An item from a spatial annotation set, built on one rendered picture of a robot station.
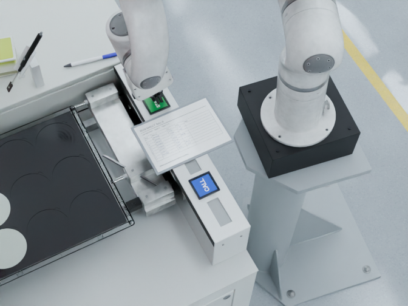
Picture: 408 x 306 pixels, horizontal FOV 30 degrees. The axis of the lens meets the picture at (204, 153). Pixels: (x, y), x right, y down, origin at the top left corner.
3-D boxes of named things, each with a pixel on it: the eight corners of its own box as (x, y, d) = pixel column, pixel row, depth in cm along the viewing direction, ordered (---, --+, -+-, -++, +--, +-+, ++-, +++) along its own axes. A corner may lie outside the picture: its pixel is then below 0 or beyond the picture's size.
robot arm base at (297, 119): (325, 80, 199) (333, 34, 183) (343, 141, 189) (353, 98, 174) (254, 90, 198) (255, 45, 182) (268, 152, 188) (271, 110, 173)
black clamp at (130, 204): (129, 213, 183) (129, 209, 181) (125, 206, 184) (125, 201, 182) (142, 207, 184) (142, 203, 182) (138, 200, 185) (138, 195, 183)
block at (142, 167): (130, 183, 187) (130, 178, 185) (124, 172, 189) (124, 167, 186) (159, 170, 189) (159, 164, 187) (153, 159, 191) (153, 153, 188)
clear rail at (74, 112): (130, 227, 181) (130, 224, 179) (68, 108, 197) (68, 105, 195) (136, 224, 181) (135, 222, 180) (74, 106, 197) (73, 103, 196)
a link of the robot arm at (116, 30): (164, 65, 168) (149, 34, 172) (150, 33, 156) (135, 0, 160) (129, 81, 168) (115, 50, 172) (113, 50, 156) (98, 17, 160)
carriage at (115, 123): (146, 217, 186) (146, 212, 184) (87, 105, 202) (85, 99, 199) (175, 204, 188) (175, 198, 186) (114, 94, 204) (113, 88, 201)
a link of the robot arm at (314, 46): (325, 49, 181) (337, -23, 161) (337, 113, 172) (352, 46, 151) (275, 53, 181) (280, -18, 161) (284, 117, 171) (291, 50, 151)
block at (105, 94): (91, 109, 198) (90, 102, 195) (85, 99, 199) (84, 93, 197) (119, 98, 200) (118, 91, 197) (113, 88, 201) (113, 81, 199)
